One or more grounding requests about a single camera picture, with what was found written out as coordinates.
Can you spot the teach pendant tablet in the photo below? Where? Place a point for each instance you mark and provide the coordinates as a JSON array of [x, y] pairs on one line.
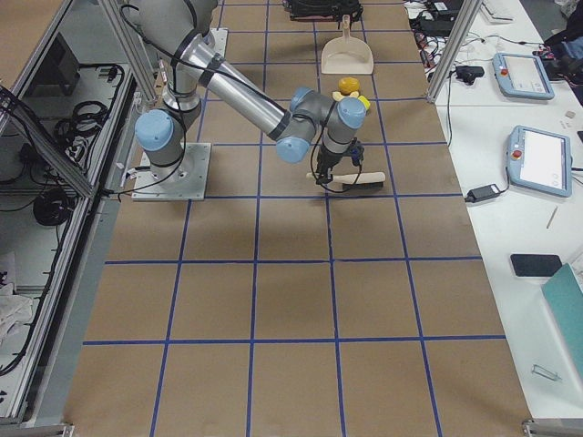
[[539, 160], [522, 76]]

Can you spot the bin with black trash bag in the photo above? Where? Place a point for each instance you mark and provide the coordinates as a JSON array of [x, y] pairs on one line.
[[323, 10]]

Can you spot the black power brick right table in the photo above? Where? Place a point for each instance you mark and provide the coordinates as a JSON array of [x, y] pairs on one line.
[[484, 193]]

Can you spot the beige hand brush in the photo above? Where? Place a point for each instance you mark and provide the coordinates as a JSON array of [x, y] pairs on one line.
[[362, 180]]

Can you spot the teal notebook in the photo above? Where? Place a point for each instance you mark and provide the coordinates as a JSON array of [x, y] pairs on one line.
[[563, 294]]

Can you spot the upper teach pendant tablet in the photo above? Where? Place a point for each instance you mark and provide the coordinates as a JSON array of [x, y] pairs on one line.
[[522, 76]]

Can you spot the black smartphone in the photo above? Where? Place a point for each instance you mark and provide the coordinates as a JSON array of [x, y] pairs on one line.
[[535, 265]]

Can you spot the beige plastic dustpan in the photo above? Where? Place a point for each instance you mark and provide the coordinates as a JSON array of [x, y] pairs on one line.
[[346, 55]]

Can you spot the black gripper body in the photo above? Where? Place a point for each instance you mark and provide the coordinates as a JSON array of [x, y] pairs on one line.
[[327, 160]]

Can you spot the crumpled white cloth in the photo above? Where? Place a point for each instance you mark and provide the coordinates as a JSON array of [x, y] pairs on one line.
[[16, 309]]

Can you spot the lower teach pendant tablet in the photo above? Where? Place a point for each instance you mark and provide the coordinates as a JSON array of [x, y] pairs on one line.
[[539, 160]]

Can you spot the aluminium frame post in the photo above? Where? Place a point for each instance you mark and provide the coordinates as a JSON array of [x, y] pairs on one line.
[[462, 25]]

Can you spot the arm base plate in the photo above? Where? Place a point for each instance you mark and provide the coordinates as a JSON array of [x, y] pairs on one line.
[[186, 180], [217, 39]]

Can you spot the pale peel piece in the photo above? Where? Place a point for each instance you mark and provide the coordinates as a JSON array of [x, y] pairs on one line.
[[339, 96]]

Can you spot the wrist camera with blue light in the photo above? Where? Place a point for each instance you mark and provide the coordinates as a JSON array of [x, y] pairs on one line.
[[355, 153]]

